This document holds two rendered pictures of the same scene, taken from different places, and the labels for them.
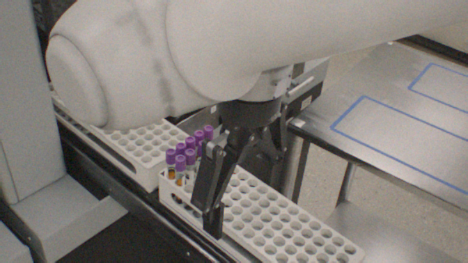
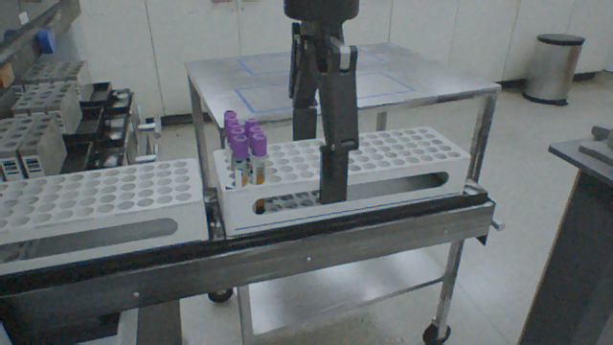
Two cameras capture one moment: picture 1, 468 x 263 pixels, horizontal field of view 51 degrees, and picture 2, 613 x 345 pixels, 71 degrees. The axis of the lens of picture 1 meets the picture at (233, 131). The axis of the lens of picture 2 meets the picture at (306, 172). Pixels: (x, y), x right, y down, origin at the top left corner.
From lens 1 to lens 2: 52 cm
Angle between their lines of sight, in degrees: 47
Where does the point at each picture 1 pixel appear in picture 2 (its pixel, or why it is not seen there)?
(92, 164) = (80, 284)
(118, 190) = (155, 281)
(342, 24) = not seen: outside the picture
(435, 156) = not seen: hidden behind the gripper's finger
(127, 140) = (125, 203)
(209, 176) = (352, 93)
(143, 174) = (192, 218)
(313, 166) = not seen: hidden behind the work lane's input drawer
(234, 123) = (343, 16)
